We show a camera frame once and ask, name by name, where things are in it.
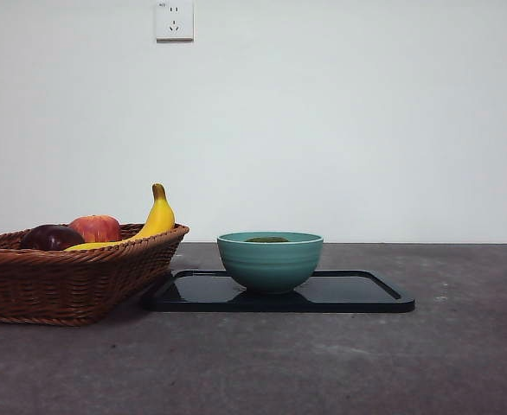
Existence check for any teal bowl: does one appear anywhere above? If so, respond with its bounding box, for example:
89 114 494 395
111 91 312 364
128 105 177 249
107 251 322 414
216 231 324 295

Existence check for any yellow banana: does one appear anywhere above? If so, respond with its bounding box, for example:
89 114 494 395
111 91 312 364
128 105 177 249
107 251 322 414
62 182 176 252

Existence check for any black rectangular tray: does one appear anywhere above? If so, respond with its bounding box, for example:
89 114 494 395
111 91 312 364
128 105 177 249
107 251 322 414
138 268 416 313

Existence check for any red apple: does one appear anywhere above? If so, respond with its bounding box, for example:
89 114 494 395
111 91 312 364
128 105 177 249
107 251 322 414
68 214 122 243

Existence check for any dark purple round fruit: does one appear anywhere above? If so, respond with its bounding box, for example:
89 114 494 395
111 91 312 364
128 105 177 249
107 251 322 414
19 223 86 251

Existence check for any brown wicker basket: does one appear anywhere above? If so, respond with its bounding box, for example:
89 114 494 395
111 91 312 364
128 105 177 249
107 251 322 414
0 222 190 326

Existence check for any white wall socket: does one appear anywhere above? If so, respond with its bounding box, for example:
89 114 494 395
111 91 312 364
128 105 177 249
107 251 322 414
156 0 195 42

